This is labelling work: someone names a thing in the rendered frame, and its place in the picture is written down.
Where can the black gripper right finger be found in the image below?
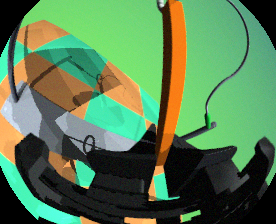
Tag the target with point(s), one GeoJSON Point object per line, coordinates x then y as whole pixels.
{"type": "Point", "coordinates": [184, 162]}

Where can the orange handle with white loop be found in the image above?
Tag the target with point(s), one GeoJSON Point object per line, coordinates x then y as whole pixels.
{"type": "Point", "coordinates": [173, 76]}

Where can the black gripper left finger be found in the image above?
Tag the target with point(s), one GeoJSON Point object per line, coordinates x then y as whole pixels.
{"type": "Point", "coordinates": [138, 162]}

